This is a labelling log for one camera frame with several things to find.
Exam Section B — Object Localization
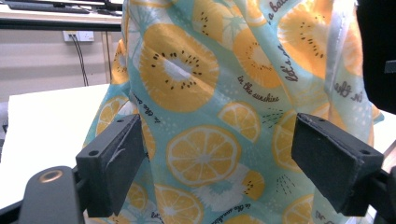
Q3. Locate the desk with black edge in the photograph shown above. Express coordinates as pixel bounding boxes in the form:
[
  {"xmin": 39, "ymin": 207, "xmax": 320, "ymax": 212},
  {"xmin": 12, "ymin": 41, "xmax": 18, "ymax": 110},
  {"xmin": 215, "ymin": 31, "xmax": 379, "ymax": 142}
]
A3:
[{"xmin": 0, "ymin": 0, "xmax": 123, "ymax": 33}]

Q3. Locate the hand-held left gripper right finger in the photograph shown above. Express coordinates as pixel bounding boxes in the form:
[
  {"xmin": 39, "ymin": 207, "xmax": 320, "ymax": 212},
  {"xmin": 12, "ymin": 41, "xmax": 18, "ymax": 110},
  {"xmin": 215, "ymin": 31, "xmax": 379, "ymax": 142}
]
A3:
[{"xmin": 291, "ymin": 112, "xmax": 385, "ymax": 217}]

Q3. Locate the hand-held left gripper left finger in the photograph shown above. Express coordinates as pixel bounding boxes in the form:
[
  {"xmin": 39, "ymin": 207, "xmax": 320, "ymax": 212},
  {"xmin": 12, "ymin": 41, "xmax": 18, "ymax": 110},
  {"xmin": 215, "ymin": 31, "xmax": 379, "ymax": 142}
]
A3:
[{"xmin": 75, "ymin": 113, "xmax": 148, "ymax": 218}]

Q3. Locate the black keyboard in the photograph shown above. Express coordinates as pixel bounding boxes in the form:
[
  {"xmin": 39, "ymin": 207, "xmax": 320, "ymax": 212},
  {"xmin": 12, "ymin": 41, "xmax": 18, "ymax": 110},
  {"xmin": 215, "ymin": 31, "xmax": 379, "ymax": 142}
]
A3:
[{"xmin": 5, "ymin": 1, "xmax": 92, "ymax": 15}]

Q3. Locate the black wall cable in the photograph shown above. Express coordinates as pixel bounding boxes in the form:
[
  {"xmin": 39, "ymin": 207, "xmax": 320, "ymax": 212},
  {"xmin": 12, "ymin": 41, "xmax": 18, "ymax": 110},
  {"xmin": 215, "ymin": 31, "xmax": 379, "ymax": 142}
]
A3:
[{"xmin": 70, "ymin": 34, "xmax": 90, "ymax": 88}]

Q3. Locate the fruit-print cloth bag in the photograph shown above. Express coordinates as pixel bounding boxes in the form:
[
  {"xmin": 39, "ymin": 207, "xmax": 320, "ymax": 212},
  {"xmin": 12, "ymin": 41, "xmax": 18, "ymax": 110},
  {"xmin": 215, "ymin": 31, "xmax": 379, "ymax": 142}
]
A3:
[{"xmin": 82, "ymin": 0, "xmax": 386, "ymax": 224}]

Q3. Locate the white wall outlet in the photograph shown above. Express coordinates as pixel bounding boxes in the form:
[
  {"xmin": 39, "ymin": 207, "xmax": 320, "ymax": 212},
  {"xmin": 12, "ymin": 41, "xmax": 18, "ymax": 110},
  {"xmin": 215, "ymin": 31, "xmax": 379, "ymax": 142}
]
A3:
[{"xmin": 63, "ymin": 30, "xmax": 95, "ymax": 43}]

